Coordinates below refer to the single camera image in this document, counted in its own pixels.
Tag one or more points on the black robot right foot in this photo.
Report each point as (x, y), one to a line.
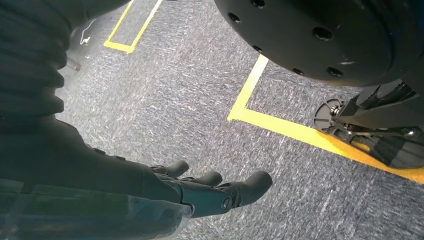
(391, 149)

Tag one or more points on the black robot thigh housing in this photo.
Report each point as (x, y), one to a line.
(298, 39)

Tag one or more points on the black robot shin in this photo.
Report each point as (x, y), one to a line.
(381, 112)

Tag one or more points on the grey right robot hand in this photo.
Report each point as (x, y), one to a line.
(82, 165)

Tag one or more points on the clear plastic film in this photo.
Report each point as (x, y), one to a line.
(99, 218)

